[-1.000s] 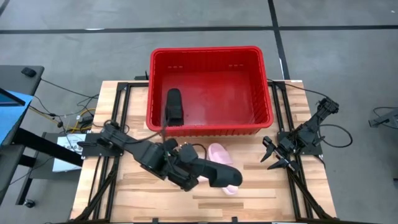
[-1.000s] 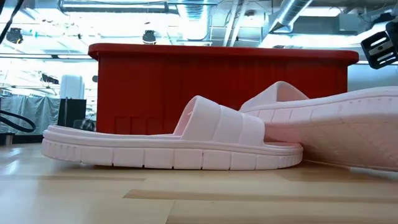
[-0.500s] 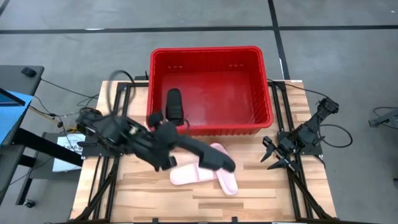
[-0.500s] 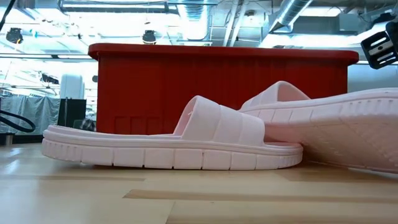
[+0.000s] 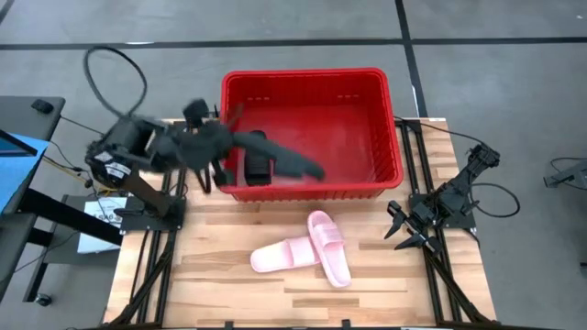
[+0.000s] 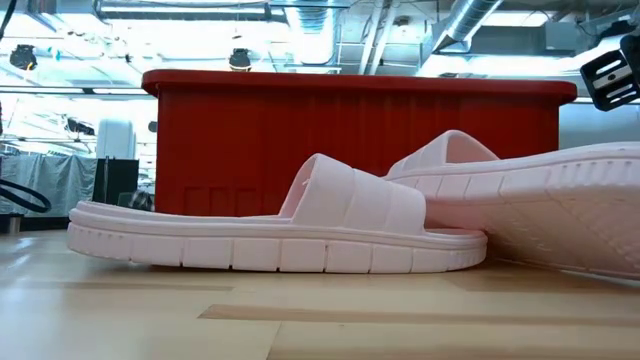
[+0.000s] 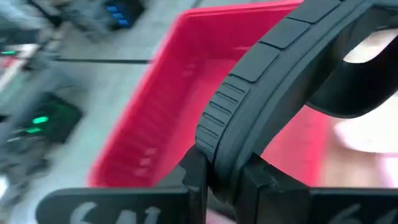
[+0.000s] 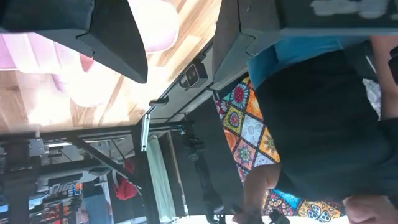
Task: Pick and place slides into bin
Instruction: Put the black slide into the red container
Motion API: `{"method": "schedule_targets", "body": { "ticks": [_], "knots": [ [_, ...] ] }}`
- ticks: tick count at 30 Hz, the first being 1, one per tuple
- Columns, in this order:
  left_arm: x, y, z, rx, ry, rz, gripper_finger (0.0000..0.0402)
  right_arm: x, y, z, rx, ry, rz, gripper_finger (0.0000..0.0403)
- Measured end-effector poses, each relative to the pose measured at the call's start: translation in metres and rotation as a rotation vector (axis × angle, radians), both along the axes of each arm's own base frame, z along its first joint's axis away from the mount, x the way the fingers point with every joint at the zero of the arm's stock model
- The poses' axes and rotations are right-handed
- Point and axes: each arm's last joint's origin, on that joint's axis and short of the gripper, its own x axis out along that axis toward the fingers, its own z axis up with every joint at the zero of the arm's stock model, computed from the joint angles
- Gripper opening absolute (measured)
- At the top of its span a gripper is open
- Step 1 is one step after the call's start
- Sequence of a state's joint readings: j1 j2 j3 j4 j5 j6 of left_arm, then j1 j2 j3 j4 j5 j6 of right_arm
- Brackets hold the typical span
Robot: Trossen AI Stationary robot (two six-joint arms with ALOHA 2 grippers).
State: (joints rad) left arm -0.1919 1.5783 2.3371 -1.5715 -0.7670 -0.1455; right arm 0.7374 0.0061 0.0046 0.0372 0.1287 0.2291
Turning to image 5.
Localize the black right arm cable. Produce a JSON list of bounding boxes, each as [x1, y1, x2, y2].
[[470, 181, 522, 219]]

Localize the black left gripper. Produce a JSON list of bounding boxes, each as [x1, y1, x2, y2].
[[190, 119, 236, 194]]

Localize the dark grey desk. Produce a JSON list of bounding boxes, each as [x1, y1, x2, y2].
[[0, 95, 125, 303]]

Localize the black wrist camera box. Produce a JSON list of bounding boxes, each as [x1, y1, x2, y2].
[[182, 98, 211, 130]]

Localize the red plastic bin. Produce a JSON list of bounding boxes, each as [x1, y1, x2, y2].
[[219, 67, 404, 203]]

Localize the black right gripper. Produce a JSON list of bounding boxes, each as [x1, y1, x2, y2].
[[383, 199, 444, 252]]

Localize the black rubber slide sandal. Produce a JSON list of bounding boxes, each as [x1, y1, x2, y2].
[[243, 129, 275, 187], [231, 130, 327, 181]]

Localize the yellow cable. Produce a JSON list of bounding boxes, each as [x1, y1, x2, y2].
[[43, 154, 95, 185]]

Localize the white printed paper sheet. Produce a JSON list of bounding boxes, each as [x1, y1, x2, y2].
[[76, 196, 129, 255]]

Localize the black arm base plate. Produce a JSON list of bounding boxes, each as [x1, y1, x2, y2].
[[409, 192, 477, 230], [119, 196, 187, 232]]

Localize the pink rubber slide sandal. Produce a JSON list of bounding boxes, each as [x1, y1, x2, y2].
[[306, 210, 352, 289], [249, 236, 322, 274]]

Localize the thick black looped cable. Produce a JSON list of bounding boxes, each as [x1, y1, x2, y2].
[[83, 45, 149, 121]]

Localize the black computer mouse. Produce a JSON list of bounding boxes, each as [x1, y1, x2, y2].
[[30, 98, 55, 116]]

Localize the black aluminium frame rails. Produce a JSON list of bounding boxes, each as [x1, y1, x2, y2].
[[103, 118, 189, 327], [396, 117, 499, 327]]

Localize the blue laptop screen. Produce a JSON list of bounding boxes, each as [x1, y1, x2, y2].
[[0, 128, 50, 215]]

